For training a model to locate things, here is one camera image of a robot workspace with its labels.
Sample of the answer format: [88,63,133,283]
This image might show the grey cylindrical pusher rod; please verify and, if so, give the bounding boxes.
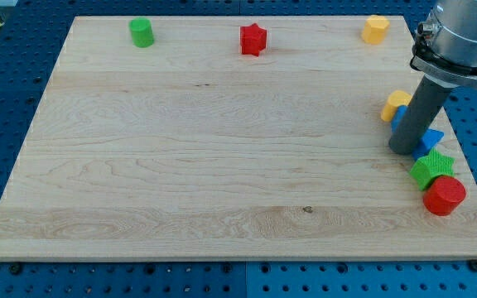
[388,74,456,155]

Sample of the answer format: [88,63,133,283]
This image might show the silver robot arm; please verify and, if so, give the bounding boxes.
[388,0,477,155]

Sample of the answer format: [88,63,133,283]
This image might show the green star block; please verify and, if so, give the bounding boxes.
[409,149,455,190]

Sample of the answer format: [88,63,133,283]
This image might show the red star block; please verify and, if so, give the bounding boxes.
[239,23,267,56]

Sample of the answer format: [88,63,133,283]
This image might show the yellow rounded block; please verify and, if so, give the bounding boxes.
[380,90,412,122]

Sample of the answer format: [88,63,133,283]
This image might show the blue cube block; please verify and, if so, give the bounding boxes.
[391,105,407,132]

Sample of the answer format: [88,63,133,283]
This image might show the blue triangle block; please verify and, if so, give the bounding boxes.
[412,128,445,161]

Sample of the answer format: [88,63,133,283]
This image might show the yellow hexagon block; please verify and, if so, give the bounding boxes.
[361,15,390,45]

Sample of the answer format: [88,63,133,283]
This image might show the red cylinder block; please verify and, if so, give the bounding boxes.
[423,175,466,216]

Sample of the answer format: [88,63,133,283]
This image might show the wooden board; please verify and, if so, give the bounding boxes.
[0,16,477,262]

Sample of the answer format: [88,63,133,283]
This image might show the green cylinder block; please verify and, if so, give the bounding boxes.
[128,17,154,48]

